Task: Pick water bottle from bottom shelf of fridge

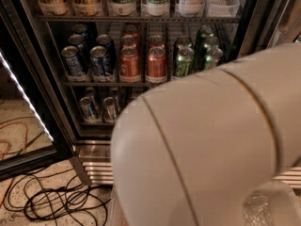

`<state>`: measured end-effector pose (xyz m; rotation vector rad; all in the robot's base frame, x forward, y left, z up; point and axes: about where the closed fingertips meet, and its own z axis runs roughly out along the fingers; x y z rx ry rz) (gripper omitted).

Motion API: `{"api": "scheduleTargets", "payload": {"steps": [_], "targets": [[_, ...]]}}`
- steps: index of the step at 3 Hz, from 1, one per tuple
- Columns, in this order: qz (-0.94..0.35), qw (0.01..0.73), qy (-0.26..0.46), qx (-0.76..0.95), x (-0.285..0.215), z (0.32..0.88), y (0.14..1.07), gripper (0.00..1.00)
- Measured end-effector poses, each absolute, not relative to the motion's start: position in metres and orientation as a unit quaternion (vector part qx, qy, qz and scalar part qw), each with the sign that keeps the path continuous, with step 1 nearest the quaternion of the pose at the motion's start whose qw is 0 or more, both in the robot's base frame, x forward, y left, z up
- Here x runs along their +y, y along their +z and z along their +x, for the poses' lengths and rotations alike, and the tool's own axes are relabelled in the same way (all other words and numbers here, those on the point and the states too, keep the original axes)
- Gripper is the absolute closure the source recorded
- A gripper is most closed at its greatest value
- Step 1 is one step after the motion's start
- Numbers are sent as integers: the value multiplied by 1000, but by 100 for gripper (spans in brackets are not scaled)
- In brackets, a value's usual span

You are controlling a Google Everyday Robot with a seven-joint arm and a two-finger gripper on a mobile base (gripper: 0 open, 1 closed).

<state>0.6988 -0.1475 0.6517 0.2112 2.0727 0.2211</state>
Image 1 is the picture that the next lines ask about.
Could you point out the closed right fridge door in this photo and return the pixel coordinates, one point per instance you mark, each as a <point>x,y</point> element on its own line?
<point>267,23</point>

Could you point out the front right green can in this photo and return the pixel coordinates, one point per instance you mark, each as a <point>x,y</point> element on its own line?
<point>212,57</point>

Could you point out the empty white shelf tray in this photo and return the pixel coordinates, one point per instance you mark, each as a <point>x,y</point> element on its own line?
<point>221,8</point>

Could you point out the middle left orange can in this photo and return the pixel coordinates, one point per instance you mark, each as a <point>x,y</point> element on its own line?
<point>128,41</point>

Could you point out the stainless steel display fridge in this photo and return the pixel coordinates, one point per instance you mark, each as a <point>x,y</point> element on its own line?
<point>52,25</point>

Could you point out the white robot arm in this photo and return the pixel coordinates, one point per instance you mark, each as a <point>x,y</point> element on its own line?
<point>188,152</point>

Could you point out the middle left green can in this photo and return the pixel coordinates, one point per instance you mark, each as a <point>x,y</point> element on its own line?
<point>181,42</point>

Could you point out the middle right green can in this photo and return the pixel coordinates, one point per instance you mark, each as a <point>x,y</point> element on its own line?
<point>211,42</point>

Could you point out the front left green can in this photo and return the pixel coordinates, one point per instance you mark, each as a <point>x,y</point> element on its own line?
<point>184,60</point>

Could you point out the clear bin clear wrap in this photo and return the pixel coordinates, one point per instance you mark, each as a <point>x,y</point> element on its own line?
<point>272,204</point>

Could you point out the rear green can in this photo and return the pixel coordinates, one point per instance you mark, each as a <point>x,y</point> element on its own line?
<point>204,32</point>

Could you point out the front right orange can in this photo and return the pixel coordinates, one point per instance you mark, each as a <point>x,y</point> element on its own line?
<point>156,66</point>

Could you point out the green can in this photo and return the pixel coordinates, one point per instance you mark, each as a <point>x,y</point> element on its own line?
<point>211,42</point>
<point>204,32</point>
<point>184,60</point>
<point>212,57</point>
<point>181,42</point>

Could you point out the middle right orange can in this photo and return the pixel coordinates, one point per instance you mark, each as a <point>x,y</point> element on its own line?
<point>156,40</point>

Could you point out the front left orange can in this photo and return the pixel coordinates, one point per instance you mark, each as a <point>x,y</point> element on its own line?
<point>129,62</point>

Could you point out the rear orange can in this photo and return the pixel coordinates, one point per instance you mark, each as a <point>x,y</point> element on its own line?
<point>130,29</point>

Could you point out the blue can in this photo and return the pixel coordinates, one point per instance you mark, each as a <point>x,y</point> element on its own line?
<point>73,61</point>
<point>79,42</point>
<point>81,29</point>
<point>101,61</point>
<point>106,41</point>

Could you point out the front left blue can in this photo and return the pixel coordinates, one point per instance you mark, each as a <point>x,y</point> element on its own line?
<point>73,61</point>

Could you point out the orange can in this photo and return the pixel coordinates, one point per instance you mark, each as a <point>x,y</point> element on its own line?
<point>156,66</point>
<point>129,62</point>
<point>128,41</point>
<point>156,40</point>
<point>130,29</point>

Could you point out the open glass fridge door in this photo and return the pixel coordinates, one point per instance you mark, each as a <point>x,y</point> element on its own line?
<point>20,58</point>

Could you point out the middle left blue can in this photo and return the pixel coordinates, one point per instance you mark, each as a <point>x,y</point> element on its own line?
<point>79,42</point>

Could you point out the rear blue can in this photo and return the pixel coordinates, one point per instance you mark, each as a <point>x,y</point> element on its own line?
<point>81,29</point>

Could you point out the bottom left slim can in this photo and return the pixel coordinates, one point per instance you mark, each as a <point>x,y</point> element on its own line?
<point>88,108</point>

